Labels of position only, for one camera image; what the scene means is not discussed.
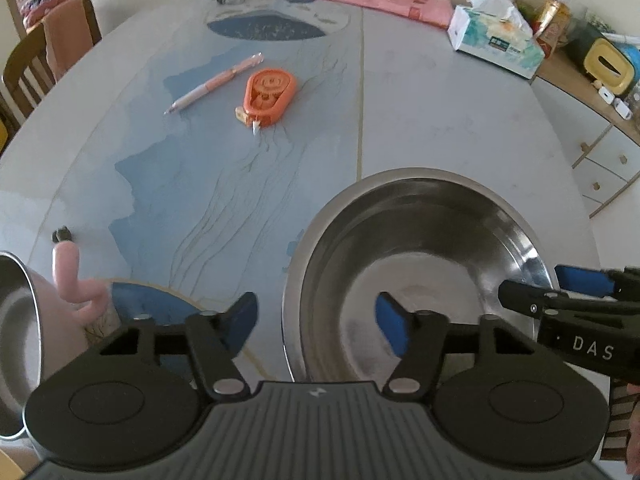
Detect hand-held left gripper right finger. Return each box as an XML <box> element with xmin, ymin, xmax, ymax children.
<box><xmin>375</xmin><ymin>291</ymin><xmax>540</xmax><ymax>402</ymax></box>

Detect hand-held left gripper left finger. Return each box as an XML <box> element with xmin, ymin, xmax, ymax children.
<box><xmin>100</xmin><ymin>291</ymin><xmax>258</xmax><ymax>401</ymax></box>

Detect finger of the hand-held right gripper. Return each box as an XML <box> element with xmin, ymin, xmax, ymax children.
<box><xmin>498</xmin><ymin>280</ymin><xmax>640</xmax><ymax>323</ymax></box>
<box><xmin>554</xmin><ymin>266</ymin><xmax>640</xmax><ymax>302</ymax></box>

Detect wide stainless steel bowl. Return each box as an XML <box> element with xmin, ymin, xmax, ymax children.
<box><xmin>281</xmin><ymin>167</ymin><xmax>561</xmax><ymax>383</ymax></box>

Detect pink pot with steel interior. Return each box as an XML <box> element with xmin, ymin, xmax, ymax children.
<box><xmin>0</xmin><ymin>240</ymin><xmax>118</xmax><ymax>441</ymax></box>

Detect white drawer cabinet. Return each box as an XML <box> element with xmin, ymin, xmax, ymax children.
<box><xmin>530</xmin><ymin>45</ymin><xmax>640</xmax><ymax>218</ymax></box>

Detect small white chargers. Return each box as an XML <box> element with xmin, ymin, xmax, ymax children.
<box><xmin>597</xmin><ymin>85</ymin><xmax>633</xmax><ymax>121</ymax></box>

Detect yellow tissue holder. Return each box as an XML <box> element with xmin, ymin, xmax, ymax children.
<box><xmin>582</xmin><ymin>37</ymin><xmax>640</xmax><ymax>97</ymax></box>

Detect blue globe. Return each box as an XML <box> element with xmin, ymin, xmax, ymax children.
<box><xmin>617</xmin><ymin>42</ymin><xmax>640</xmax><ymax>86</ymax></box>

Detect orange correction tape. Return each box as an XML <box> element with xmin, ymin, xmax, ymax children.
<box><xmin>235</xmin><ymin>67</ymin><xmax>297</xmax><ymax>135</ymax></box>

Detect pink pen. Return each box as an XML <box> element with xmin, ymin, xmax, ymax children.
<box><xmin>165</xmin><ymin>52</ymin><xmax>264</xmax><ymax>116</ymax></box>

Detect white tissue box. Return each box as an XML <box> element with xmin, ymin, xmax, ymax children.
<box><xmin>446</xmin><ymin>0</ymin><xmax>547</xmax><ymax>80</ymax></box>

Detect amber drink bottle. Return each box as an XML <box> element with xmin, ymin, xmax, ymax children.
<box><xmin>532</xmin><ymin>0</ymin><xmax>573</xmax><ymax>58</ymax></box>

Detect pink towel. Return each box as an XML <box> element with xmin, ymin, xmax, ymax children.
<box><xmin>42</xmin><ymin>0</ymin><xmax>96</xmax><ymax>81</ymax></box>

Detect wooden chair with towel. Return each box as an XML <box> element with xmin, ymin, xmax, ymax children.
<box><xmin>0</xmin><ymin>0</ymin><xmax>103</xmax><ymax>131</ymax></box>

